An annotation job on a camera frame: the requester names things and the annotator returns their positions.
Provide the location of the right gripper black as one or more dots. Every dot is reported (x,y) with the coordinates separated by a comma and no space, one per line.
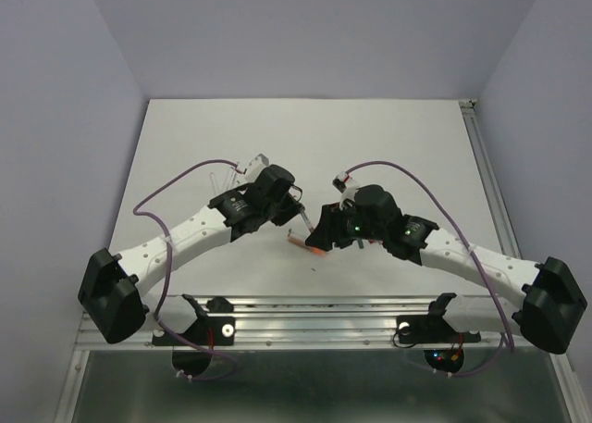
(329,227)

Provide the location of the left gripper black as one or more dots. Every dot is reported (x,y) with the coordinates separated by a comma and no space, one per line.
(292,209)

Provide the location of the orange marker clear cap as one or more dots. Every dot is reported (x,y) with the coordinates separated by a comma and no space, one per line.
(298,240)

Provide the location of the blue capped marker pen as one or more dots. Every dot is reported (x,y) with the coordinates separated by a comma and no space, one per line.
(228,179)

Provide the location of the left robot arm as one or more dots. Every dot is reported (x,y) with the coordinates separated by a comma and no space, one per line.
(115,287)

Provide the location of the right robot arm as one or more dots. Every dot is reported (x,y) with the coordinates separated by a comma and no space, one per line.
(540,302)

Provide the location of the aluminium frame rail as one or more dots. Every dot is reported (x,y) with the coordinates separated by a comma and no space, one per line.
(307,323)

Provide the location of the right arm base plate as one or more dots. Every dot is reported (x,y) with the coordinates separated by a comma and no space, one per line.
(431,327)

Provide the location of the right side aluminium rail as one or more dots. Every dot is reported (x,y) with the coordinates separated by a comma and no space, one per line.
(501,219)

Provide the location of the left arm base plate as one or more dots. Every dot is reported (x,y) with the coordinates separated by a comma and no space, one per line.
(210,323)

